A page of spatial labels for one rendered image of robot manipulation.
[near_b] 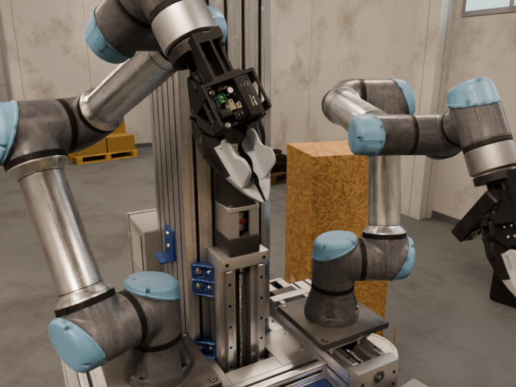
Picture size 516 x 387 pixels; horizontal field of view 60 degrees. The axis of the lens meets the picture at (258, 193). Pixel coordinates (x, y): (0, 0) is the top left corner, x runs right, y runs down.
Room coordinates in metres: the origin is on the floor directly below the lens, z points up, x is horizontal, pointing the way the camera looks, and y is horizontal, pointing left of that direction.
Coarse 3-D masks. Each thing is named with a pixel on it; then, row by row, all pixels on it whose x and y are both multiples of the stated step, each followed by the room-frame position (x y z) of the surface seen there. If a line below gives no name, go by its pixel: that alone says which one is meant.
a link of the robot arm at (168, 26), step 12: (192, 0) 0.57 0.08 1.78; (168, 12) 0.56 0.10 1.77; (180, 12) 0.56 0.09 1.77; (192, 12) 0.56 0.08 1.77; (204, 12) 0.58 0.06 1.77; (156, 24) 0.57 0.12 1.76; (168, 24) 0.56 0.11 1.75; (180, 24) 0.56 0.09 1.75; (192, 24) 0.56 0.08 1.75; (204, 24) 0.57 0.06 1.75; (216, 24) 0.59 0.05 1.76; (156, 36) 0.58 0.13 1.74; (168, 36) 0.56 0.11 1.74; (180, 36) 0.55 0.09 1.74; (168, 48) 0.57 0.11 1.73
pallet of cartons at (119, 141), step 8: (120, 128) 8.65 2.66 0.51; (112, 136) 8.27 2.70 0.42; (120, 136) 8.27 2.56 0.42; (128, 136) 8.37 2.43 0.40; (96, 144) 7.98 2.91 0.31; (104, 144) 8.08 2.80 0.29; (112, 144) 8.17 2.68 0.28; (120, 144) 8.26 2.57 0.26; (128, 144) 8.36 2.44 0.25; (80, 152) 7.77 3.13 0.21; (88, 152) 7.87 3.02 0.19; (96, 152) 7.97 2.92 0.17; (104, 152) 8.07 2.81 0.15; (112, 152) 8.16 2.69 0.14; (120, 152) 8.23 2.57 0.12; (128, 152) 8.68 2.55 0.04; (136, 152) 8.43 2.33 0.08; (72, 160) 7.99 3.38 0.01; (80, 160) 7.76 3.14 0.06; (96, 160) 7.96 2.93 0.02; (104, 160) 8.04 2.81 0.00
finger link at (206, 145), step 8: (200, 136) 0.56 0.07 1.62; (200, 144) 0.55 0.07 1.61; (208, 144) 0.55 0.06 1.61; (216, 144) 0.56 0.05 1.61; (200, 152) 0.56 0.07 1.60; (208, 152) 0.55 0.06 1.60; (216, 152) 0.55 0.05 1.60; (208, 160) 0.55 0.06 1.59; (216, 160) 0.55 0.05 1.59; (216, 168) 0.55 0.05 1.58; (224, 168) 0.55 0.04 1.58; (224, 176) 0.55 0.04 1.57
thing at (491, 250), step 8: (488, 232) 0.67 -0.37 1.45; (488, 240) 0.65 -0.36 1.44; (488, 248) 0.64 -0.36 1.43; (496, 248) 0.64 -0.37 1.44; (488, 256) 0.64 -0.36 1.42; (496, 256) 0.64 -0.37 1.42; (496, 264) 0.63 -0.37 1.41; (504, 264) 0.63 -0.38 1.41; (496, 272) 0.64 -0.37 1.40; (504, 272) 0.63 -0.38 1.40
